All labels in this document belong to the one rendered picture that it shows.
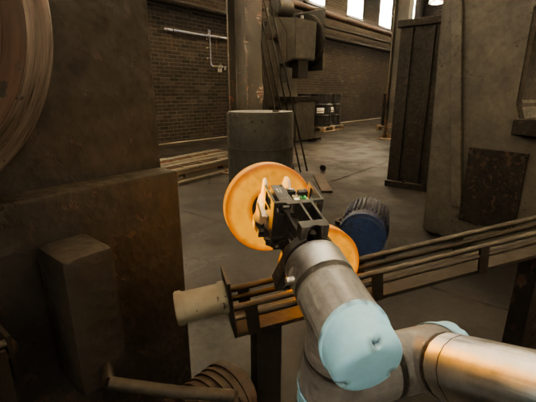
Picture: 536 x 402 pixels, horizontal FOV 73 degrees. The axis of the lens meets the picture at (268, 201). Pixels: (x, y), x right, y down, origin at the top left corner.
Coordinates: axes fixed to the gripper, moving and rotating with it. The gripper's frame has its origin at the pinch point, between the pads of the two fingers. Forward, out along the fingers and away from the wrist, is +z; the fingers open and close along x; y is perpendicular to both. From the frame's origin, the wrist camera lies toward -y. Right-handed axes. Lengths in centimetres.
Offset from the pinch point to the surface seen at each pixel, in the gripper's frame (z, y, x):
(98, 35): 23.0, 21.7, 26.4
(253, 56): 392, -43, -92
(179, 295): -5.6, -15.0, 16.3
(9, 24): -1.6, 25.8, 32.2
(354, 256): -5.6, -11.3, -16.2
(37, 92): -0.8, 18.1, 31.4
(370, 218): 106, -85, -99
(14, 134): -3.9, 13.8, 34.1
